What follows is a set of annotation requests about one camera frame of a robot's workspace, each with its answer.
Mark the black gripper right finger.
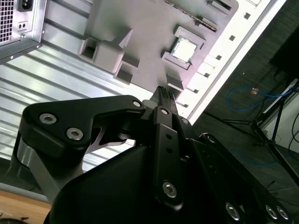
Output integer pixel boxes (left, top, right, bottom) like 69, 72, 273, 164
164, 87, 294, 224

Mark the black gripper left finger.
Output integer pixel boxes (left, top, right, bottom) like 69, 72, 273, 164
9, 85, 185, 210

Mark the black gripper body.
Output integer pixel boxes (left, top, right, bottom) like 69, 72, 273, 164
44, 146, 226, 224

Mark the silver CPU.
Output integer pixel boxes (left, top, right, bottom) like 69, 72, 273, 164
170, 37, 197, 63

